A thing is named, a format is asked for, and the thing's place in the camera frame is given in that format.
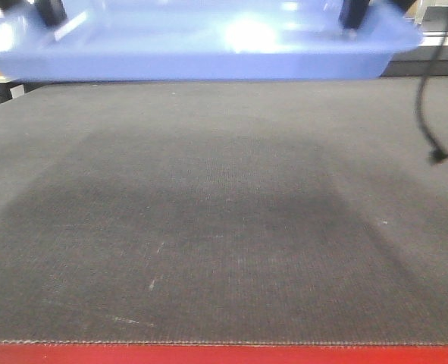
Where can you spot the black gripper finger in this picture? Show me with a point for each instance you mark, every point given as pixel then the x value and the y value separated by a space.
pixel 352 13
pixel 52 12

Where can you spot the blue plastic tray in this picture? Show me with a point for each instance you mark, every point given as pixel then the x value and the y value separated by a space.
pixel 202 40

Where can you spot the dark fabric table mat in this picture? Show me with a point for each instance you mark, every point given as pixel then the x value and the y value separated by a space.
pixel 223 213

